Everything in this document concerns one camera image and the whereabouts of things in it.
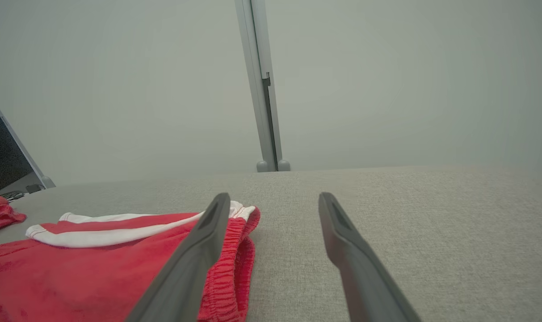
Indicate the black computer case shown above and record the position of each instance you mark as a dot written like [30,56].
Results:
[2,156]

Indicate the grey double-foot partition post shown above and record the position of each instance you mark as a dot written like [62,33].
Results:
[257,67]

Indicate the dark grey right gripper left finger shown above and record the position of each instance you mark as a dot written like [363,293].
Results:
[186,273]

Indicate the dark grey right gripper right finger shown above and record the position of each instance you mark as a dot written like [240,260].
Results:
[364,277]

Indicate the small black power adapter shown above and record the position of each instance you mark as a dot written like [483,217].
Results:
[34,188]

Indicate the red shorts with white stripes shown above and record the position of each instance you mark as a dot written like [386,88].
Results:
[74,277]

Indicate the red t-shirt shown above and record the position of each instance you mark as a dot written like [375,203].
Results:
[0,212]

